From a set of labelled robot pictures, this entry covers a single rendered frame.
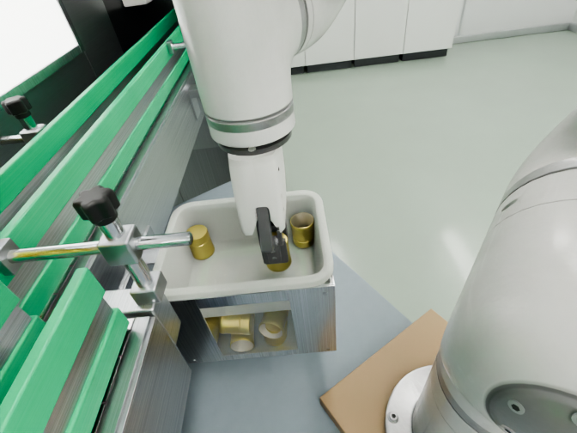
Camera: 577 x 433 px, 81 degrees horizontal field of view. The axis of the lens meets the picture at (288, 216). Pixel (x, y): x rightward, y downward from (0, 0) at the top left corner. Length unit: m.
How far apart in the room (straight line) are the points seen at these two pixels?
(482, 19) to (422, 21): 0.98
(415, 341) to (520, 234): 0.43
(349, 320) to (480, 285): 0.47
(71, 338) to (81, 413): 0.05
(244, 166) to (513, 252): 0.22
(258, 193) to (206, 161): 0.94
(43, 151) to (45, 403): 0.37
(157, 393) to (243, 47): 0.31
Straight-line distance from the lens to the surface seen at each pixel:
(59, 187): 0.45
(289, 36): 0.31
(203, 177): 1.30
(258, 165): 0.32
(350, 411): 0.58
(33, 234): 0.42
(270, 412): 0.61
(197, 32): 0.29
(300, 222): 0.52
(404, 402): 0.58
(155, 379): 0.37
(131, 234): 0.31
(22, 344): 0.37
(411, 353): 0.62
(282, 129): 0.32
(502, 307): 0.19
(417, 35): 4.17
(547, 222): 0.22
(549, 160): 0.29
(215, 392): 0.64
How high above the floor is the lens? 1.32
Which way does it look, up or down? 41 degrees down
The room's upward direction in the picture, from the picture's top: 8 degrees counter-clockwise
